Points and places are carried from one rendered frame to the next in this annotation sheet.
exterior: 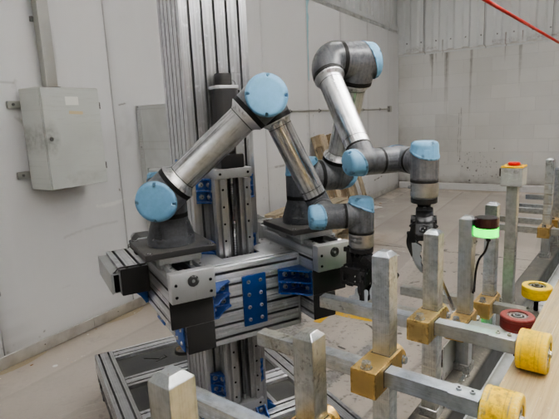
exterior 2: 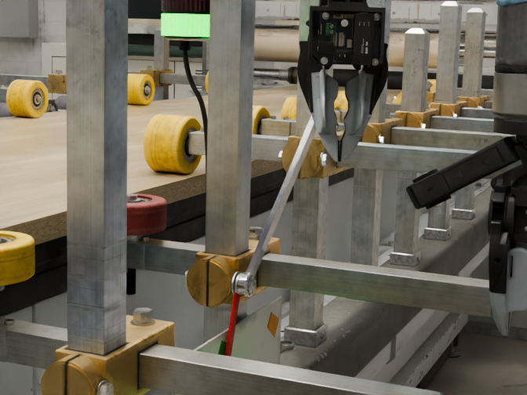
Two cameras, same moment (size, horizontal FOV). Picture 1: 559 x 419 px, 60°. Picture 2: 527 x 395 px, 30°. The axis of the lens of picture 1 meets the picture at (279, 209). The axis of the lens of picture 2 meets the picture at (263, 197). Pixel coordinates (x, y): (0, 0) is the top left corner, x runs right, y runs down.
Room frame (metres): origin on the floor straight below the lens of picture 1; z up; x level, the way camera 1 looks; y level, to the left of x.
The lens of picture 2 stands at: (2.22, -0.73, 1.10)
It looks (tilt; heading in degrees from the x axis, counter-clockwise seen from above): 10 degrees down; 165
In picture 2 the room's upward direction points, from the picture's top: 2 degrees clockwise
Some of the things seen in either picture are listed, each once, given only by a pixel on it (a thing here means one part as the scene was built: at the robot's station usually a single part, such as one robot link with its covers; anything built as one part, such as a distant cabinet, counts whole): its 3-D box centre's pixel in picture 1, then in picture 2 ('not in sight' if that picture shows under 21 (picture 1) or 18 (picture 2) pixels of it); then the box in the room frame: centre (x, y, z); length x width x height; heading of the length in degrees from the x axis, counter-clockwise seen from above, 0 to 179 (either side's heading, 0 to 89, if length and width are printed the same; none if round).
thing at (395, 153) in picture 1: (397, 159); not in sight; (1.38, -0.34, 1.28); 0.11 x 0.11 x 0.08; 21
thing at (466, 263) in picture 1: (465, 301); (227, 222); (1.24, -0.50, 0.90); 0.04 x 0.04 x 0.48; 52
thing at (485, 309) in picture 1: (487, 303); (111, 366); (1.42, -0.64, 0.82); 0.14 x 0.06 x 0.05; 142
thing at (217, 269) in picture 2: (462, 322); (233, 269); (1.22, -0.49, 0.85); 0.14 x 0.06 x 0.05; 142
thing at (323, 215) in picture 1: (326, 215); not in sight; (1.41, -0.14, 1.12); 0.11 x 0.11 x 0.08; 3
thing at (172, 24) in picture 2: (486, 231); (190, 25); (1.21, -0.53, 1.10); 0.06 x 0.06 x 0.02
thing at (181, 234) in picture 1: (170, 227); not in sight; (1.50, 0.35, 1.09); 0.15 x 0.15 x 0.10
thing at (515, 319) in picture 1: (516, 334); (130, 244); (1.13, -0.58, 0.85); 0.08 x 0.08 x 0.11
